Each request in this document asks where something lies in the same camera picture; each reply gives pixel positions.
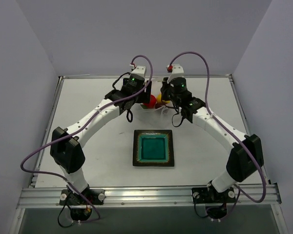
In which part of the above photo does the translucent plastic bag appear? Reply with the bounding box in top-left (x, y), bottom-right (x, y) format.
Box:
top-left (133, 78), bottom-right (175, 129)

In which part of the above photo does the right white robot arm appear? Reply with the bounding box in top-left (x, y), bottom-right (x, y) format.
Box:
top-left (160, 77), bottom-right (264, 201)

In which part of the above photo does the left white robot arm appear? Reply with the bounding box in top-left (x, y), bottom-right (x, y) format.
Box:
top-left (50, 73), bottom-right (145, 204)

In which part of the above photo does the red fake apple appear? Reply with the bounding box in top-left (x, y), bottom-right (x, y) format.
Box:
top-left (142, 95), bottom-right (157, 109)

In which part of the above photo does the yellow fake lemon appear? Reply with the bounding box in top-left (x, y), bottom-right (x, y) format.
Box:
top-left (156, 94), bottom-right (170, 105)

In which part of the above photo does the teal square ceramic plate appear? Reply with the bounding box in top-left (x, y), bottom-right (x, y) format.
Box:
top-left (132, 130), bottom-right (175, 167)

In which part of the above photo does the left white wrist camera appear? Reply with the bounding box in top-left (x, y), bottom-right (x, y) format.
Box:
top-left (129, 64), bottom-right (147, 77)

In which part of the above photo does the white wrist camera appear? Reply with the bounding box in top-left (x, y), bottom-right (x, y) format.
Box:
top-left (167, 64), bottom-right (184, 83)
top-left (129, 64), bottom-right (147, 77)

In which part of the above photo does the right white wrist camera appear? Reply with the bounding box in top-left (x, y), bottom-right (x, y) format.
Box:
top-left (167, 64), bottom-right (184, 83)

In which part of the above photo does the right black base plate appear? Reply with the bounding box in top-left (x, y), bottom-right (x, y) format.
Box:
top-left (191, 186), bottom-right (236, 204)

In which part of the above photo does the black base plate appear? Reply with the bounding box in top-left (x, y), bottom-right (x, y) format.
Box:
top-left (59, 188), bottom-right (106, 206)
top-left (191, 186), bottom-right (236, 204)

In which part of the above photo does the aluminium mounting rail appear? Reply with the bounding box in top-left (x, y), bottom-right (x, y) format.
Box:
top-left (17, 184), bottom-right (281, 209)

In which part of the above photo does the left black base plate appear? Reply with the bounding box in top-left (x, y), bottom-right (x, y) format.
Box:
top-left (59, 188), bottom-right (106, 206)

